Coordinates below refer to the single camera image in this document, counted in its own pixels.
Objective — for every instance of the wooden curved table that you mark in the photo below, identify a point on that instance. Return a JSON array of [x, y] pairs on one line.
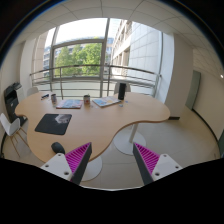
[[90, 123]]

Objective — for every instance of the black mouse pad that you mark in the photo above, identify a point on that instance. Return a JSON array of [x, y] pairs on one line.
[[54, 124]]

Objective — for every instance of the white chair far left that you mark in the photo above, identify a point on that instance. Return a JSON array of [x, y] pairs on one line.
[[32, 91]]

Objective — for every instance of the grey mug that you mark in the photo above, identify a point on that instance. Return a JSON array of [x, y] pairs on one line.
[[53, 98]]

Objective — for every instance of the open magazine right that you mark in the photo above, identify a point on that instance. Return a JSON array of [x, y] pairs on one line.
[[106, 101]]

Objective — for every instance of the white chair behind table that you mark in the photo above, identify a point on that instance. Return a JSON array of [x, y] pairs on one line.
[[117, 87]]

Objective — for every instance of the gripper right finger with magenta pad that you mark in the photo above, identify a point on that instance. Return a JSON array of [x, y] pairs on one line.
[[153, 166]]

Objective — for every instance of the colourful magazine left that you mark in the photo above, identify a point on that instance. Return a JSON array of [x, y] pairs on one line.
[[70, 104]]

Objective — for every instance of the black printer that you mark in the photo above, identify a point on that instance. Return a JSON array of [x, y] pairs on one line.
[[13, 95]]

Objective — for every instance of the black speaker box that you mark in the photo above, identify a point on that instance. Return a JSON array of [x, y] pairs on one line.
[[122, 90]]

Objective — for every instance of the black computer mouse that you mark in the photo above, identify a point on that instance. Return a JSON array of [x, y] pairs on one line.
[[57, 148]]

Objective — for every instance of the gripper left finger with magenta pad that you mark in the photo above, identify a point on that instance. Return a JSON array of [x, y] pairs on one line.
[[70, 166]]

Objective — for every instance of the metal balcony railing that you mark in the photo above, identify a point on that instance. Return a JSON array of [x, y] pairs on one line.
[[94, 79]]

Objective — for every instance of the grey door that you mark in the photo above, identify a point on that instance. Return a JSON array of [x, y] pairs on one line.
[[195, 84]]

